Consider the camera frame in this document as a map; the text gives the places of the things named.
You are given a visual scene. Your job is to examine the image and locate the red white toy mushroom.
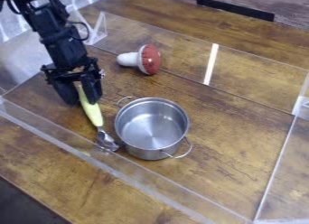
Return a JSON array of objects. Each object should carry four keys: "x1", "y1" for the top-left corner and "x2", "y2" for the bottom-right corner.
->
[{"x1": 116, "y1": 44, "x2": 161, "y2": 75}]

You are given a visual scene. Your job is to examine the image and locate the black bar on table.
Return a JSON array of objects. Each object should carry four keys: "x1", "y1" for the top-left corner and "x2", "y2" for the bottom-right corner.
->
[{"x1": 195, "y1": 0, "x2": 275, "y2": 22}]

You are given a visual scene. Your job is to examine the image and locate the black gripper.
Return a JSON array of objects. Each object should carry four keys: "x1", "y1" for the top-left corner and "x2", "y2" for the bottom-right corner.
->
[{"x1": 40, "y1": 28, "x2": 103, "y2": 106}]

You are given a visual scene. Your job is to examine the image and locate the small steel pot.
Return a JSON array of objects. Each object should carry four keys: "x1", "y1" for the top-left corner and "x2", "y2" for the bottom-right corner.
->
[{"x1": 115, "y1": 97, "x2": 192, "y2": 161}]

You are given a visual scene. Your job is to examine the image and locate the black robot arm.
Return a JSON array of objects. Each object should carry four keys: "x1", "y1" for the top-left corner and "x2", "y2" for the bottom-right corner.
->
[{"x1": 0, "y1": 0, "x2": 103, "y2": 105}]

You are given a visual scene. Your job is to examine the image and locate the green handled metal spoon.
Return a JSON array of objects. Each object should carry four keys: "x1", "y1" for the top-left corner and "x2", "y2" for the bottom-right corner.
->
[{"x1": 77, "y1": 86, "x2": 119, "y2": 152}]

